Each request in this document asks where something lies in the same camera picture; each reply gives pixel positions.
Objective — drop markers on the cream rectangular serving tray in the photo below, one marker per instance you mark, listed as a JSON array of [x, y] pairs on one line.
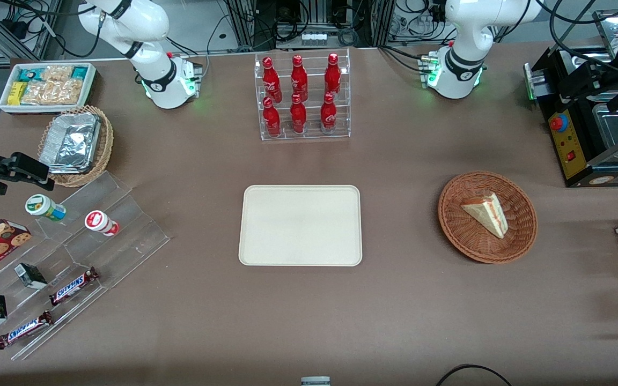
[[298, 225]]

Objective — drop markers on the light oval wicker basket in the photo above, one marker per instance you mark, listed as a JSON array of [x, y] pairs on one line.
[[105, 145]]

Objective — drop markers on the black food warmer cabinet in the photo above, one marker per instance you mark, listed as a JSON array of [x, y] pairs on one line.
[[572, 150]]

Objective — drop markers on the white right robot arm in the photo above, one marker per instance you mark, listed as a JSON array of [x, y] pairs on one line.
[[159, 80]]

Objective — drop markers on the white rectangular snack bin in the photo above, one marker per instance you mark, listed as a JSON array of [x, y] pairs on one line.
[[3, 104]]

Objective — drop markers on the stacked aluminium foil containers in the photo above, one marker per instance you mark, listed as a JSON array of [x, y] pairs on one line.
[[70, 142]]

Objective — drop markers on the clear acrylic step display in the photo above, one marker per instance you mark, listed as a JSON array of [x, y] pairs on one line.
[[126, 236]]

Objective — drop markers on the teal snack pack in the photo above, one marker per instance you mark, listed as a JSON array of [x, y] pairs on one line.
[[80, 72], [31, 74]]

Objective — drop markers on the brown round wicker basket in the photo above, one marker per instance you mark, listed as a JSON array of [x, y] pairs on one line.
[[518, 236]]

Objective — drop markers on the green lid yogurt cup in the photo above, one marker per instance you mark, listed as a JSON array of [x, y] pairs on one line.
[[43, 207]]

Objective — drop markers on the aluminium frame rack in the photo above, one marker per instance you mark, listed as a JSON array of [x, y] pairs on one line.
[[244, 21]]

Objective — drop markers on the triangular sandwich wedge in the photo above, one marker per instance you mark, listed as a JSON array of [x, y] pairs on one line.
[[488, 214]]

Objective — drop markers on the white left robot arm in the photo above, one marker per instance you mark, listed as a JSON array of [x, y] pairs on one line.
[[464, 32]]

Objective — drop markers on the grey device edge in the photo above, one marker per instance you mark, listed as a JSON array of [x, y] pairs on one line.
[[315, 381]]

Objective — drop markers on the yellow snack pack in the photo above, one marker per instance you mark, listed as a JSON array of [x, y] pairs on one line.
[[16, 94]]

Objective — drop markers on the red cola bottle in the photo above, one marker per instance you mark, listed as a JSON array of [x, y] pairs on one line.
[[271, 80], [299, 78], [332, 75], [271, 120], [329, 115], [298, 118]]

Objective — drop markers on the white power strip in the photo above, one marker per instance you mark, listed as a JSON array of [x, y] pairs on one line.
[[314, 38]]

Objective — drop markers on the clear rice cracker pack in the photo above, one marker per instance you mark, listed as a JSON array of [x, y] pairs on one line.
[[54, 92], [57, 73]]

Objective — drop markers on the clear acrylic bottle rack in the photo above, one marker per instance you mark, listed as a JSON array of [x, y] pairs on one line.
[[311, 136]]

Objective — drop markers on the Snickers chocolate bar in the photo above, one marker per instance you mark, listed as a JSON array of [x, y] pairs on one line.
[[23, 329], [72, 286]]

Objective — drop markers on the red lid yogurt cup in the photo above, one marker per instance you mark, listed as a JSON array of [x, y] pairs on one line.
[[100, 222]]

